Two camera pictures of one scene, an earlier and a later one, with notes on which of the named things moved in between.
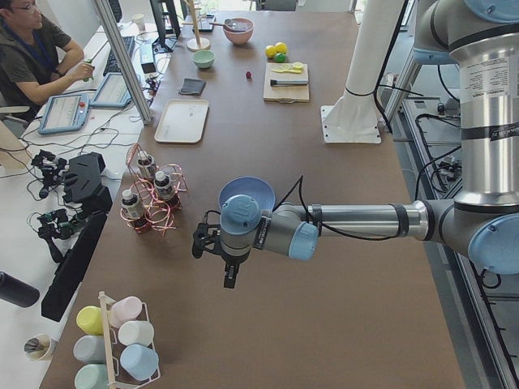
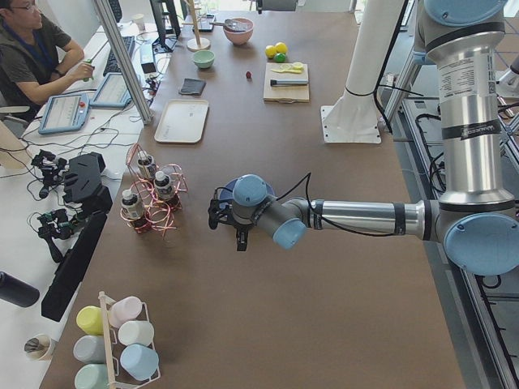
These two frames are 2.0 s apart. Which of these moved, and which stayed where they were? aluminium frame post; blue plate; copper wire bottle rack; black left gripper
Moved: black left gripper
Stayed: aluminium frame post; blue plate; copper wire bottle rack
